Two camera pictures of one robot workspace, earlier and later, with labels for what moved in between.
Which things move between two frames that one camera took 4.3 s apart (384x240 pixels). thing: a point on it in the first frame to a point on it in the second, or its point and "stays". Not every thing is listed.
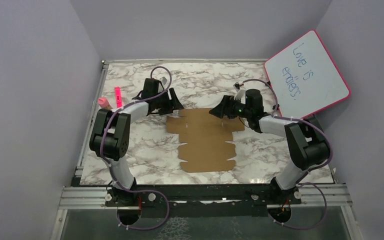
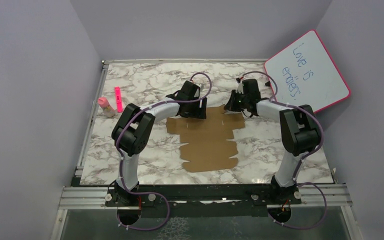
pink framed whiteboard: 305,79 stays
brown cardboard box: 205,135 stays
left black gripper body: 162,103 to 193,110
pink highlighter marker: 118,96 stays
